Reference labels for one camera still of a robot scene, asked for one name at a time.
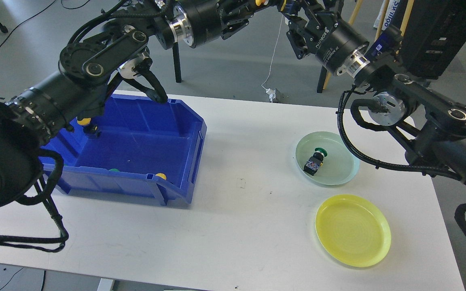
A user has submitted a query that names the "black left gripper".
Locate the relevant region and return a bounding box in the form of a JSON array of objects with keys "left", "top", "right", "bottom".
[{"left": 174, "top": 0, "right": 258, "bottom": 48}]

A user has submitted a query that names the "yellow plate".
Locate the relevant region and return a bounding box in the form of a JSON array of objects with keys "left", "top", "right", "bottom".
[{"left": 315, "top": 194, "right": 392, "bottom": 268}]

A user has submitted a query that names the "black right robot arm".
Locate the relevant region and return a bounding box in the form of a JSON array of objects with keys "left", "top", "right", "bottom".
[{"left": 277, "top": 0, "right": 466, "bottom": 237}]

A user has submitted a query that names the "green push button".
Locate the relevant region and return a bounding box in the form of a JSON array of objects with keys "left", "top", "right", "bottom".
[{"left": 303, "top": 148, "right": 328, "bottom": 176}]

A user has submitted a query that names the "black tripod left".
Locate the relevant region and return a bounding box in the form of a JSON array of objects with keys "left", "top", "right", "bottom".
[{"left": 172, "top": 42, "right": 182, "bottom": 83}]

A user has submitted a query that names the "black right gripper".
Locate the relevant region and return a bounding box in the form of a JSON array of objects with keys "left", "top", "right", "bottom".
[{"left": 286, "top": 0, "right": 369, "bottom": 74}]

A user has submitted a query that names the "light green plate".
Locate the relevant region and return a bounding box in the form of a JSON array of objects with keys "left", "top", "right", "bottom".
[{"left": 294, "top": 131, "right": 360, "bottom": 187}]

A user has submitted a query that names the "white table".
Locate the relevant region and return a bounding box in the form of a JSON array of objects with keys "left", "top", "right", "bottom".
[{"left": 0, "top": 95, "right": 464, "bottom": 291}]

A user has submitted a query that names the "blue plastic storage bin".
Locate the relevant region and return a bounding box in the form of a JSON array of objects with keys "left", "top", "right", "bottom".
[{"left": 44, "top": 94, "right": 207, "bottom": 206}]

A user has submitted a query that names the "white power adapter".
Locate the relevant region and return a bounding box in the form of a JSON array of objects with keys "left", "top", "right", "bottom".
[{"left": 265, "top": 88, "right": 284, "bottom": 103}]

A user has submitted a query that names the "yellow button front edge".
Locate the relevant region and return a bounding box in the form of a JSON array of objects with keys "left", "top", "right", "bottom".
[{"left": 155, "top": 173, "right": 167, "bottom": 180}]

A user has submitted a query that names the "white cable on floor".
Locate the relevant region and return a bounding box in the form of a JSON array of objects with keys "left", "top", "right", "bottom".
[{"left": 261, "top": 24, "right": 284, "bottom": 90}]

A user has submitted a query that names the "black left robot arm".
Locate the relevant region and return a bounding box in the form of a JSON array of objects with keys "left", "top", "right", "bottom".
[{"left": 0, "top": 0, "right": 272, "bottom": 253}]

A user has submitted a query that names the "black equipment cabinet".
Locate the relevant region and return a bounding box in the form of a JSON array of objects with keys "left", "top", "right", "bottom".
[{"left": 399, "top": 0, "right": 466, "bottom": 79}]

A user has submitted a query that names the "yellow button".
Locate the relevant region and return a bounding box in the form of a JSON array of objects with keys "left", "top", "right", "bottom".
[
  {"left": 76, "top": 118, "right": 100, "bottom": 139},
  {"left": 254, "top": 0, "right": 287, "bottom": 12}
]

